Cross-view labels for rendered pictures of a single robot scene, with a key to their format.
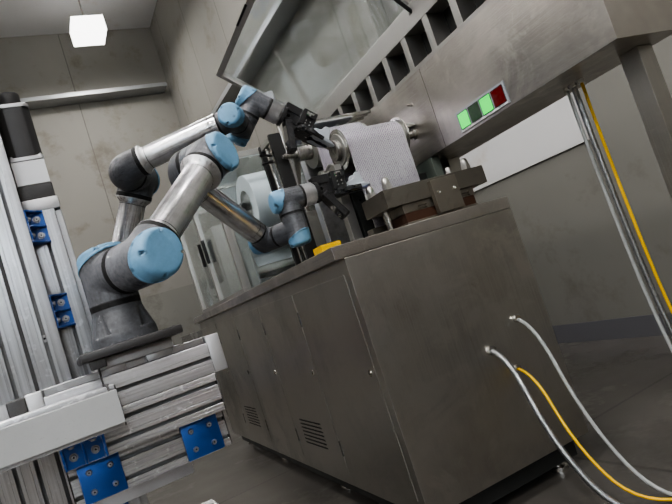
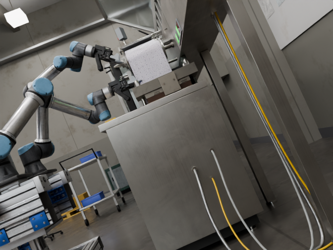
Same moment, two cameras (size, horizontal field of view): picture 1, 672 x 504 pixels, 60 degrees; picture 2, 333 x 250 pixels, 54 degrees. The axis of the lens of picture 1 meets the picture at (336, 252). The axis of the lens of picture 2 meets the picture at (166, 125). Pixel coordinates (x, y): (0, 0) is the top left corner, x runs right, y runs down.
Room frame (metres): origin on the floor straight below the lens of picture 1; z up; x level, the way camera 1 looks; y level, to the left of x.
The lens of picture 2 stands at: (0.12, -1.03, 0.64)
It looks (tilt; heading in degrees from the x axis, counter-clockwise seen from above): 3 degrees up; 23
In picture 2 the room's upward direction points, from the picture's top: 24 degrees counter-clockwise
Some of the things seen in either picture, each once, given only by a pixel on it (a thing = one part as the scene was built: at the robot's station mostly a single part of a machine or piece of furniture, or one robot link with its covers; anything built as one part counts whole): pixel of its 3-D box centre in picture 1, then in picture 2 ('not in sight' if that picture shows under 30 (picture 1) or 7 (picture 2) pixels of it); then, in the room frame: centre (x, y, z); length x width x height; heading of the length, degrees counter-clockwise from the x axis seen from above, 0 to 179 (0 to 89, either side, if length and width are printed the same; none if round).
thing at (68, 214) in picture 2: not in sight; (69, 208); (6.45, 5.04, 0.19); 1.09 x 0.72 x 0.38; 121
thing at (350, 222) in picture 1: (342, 207); (135, 93); (2.07, -0.07, 1.05); 0.06 x 0.05 x 0.31; 114
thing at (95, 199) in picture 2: not in sight; (95, 183); (4.57, 2.52, 0.54); 1.14 x 0.67 x 1.07; 33
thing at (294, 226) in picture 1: (292, 230); (102, 112); (1.90, 0.11, 1.01); 0.11 x 0.08 x 0.11; 60
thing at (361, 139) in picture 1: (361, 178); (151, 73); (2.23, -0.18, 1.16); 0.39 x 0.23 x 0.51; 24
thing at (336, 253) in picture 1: (297, 282); (159, 121); (2.93, 0.23, 0.88); 2.52 x 0.66 x 0.04; 24
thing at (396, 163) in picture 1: (388, 174); (152, 72); (2.05, -0.26, 1.11); 0.23 x 0.01 x 0.18; 114
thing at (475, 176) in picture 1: (424, 192); (165, 82); (1.96, -0.35, 1.00); 0.40 x 0.16 x 0.06; 114
